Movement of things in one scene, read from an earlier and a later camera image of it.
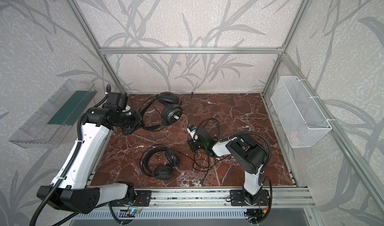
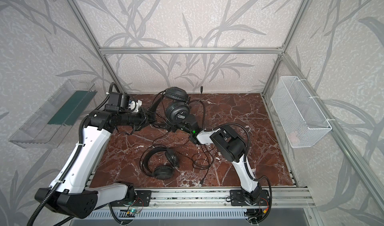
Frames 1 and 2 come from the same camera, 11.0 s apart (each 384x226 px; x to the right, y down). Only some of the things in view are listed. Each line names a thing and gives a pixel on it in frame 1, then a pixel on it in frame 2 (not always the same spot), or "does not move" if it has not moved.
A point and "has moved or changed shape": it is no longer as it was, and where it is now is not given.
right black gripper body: x=196 y=143 -> x=182 y=126
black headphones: x=161 y=172 does not move
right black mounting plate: x=237 y=198 does not move
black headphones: x=170 y=107 has moved or changed shape
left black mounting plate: x=143 y=198 does not move
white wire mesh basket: x=302 y=121 does not move
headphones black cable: x=188 y=108 -> x=190 y=102
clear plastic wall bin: x=47 y=125 does not move
